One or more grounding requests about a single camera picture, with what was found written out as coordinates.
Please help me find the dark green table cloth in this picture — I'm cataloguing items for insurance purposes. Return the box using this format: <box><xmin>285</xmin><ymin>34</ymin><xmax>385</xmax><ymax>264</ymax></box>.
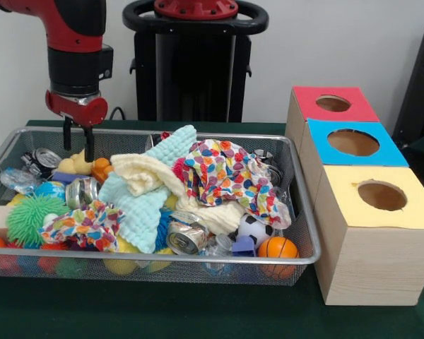
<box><xmin>0</xmin><ymin>119</ymin><xmax>424</xmax><ymax>339</ymax></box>

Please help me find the orange basketball toy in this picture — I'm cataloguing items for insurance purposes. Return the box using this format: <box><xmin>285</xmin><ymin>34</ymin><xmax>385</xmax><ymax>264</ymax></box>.
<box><xmin>258</xmin><ymin>236</ymin><xmax>300</xmax><ymax>278</ymax></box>

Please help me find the wooden box with three holes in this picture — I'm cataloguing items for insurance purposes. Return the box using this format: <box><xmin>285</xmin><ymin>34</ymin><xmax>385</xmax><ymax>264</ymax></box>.
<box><xmin>285</xmin><ymin>86</ymin><xmax>424</xmax><ymax>307</ymax></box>

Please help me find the cream yellow cloth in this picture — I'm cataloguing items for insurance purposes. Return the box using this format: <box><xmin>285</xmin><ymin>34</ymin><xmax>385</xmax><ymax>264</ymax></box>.
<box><xmin>110</xmin><ymin>153</ymin><xmax>247</xmax><ymax>235</ymax></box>

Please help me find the mint green waffle cloth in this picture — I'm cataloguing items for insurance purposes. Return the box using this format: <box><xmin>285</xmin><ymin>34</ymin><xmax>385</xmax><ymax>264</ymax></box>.
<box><xmin>98</xmin><ymin>125</ymin><xmax>197</xmax><ymax>254</ymax></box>

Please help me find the small orange plastic toy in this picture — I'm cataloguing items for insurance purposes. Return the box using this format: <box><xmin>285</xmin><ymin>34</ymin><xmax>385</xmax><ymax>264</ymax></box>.
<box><xmin>92</xmin><ymin>157</ymin><xmax>114</xmax><ymax>184</ymax></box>

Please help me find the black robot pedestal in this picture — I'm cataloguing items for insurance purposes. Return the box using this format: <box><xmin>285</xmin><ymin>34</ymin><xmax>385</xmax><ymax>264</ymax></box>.
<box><xmin>122</xmin><ymin>0</ymin><xmax>269</xmax><ymax>122</ymax></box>

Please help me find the green spiky ball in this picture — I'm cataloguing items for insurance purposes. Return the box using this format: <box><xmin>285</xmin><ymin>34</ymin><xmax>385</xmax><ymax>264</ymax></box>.
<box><xmin>6</xmin><ymin>194</ymin><xmax>70</xmax><ymax>248</ymax></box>

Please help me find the colourful polka dot cloth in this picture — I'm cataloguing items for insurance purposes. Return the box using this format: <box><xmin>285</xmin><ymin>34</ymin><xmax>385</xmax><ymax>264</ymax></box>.
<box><xmin>171</xmin><ymin>139</ymin><xmax>293</xmax><ymax>230</ymax></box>
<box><xmin>39</xmin><ymin>201</ymin><xmax>125</xmax><ymax>253</ymax></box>

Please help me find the yellow plush duck toy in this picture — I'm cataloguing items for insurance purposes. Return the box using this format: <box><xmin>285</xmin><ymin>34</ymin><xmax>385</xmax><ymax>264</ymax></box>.
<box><xmin>56</xmin><ymin>149</ymin><xmax>96</xmax><ymax>177</ymax></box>

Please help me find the blue globe ball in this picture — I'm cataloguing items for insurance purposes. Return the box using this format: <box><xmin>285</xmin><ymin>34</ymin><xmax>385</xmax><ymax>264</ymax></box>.
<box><xmin>34</xmin><ymin>182</ymin><xmax>67</xmax><ymax>203</ymax></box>

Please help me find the black and white soccer ball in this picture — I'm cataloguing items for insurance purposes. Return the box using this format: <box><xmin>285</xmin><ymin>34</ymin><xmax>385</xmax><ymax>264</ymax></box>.
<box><xmin>235</xmin><ymin>213</ymin><xmax>275</xmax><ymax>246</ymax></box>

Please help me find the black upright panel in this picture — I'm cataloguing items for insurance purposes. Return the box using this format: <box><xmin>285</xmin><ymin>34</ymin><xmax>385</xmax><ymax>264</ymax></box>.
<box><xmin>392</xmin><ymin>23</ymin><xmax>424</xmax><ymax>167</ymax></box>

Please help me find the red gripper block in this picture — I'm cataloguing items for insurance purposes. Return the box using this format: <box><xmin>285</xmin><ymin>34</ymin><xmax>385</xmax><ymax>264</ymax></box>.
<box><xmin>45</xmin><ymin>90</ymin><xmax>110</xmax><ymax>162</ymax></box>

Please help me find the clear mesh bin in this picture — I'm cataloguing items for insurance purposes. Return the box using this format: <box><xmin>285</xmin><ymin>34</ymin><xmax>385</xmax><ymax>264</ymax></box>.
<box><xmin>0</xmin><ymin>127</ymin><xmax>323</xmax><ymax>285</ymax></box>

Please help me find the silver drink can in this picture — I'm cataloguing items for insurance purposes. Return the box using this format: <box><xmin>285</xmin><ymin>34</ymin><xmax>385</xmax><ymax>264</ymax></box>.
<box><xmin>65</xmin><ymin>177</ymin><xmax>100</xmax><ymax>211</ymax></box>

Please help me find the crushed silver can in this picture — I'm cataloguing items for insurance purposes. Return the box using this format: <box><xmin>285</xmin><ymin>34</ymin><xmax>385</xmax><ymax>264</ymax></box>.
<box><xmin>166</xmin><ymin>212</ymin><xmax>210</xmax><ymax>256</ymax></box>

